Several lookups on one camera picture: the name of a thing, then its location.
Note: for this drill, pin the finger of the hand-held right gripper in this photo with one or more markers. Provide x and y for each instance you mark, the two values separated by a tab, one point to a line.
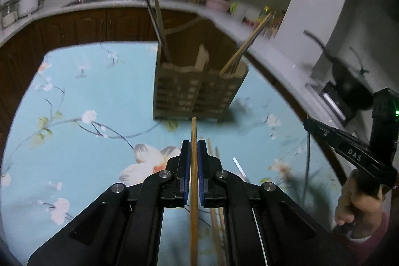
324	130

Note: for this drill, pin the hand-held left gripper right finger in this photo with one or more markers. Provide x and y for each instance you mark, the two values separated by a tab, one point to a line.
202	172

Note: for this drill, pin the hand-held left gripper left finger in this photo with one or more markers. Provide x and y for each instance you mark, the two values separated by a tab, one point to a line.
186	172

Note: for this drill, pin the metal chopstick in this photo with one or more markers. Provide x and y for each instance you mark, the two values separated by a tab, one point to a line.
307	166
240	168
152	19

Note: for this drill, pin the wooden utensil holder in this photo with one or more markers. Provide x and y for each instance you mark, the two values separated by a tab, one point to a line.
193	91

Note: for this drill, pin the person's right forearm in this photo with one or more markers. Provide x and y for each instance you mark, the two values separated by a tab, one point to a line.
371	249

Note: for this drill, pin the person's right hand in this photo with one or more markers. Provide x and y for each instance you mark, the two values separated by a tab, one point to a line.
358	210

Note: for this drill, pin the gas stove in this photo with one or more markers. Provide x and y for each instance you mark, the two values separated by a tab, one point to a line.
333	100

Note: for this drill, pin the black wok with lid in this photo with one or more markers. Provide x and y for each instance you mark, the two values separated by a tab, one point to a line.
349	85

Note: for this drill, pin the grey kitchen countertop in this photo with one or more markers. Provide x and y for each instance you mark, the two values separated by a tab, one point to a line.
280	66

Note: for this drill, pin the spice jar set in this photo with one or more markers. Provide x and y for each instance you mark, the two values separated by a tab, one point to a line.
271	27

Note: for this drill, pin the floral blue tablecloth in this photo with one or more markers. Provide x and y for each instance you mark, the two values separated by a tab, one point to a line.
93	91

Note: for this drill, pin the green bottle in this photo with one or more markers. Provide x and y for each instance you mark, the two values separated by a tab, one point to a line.
266	13

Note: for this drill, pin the green cup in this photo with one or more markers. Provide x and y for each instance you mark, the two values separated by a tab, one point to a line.
233	7

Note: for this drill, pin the pink basin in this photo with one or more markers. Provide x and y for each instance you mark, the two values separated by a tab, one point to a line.
218	5

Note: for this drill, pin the steel sink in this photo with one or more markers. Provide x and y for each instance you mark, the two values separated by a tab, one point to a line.
93	0

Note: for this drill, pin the white cooking pot with lid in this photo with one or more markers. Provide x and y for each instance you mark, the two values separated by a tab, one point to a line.
27	4

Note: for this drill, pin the glass jar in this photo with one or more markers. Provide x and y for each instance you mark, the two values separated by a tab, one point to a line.
9	18

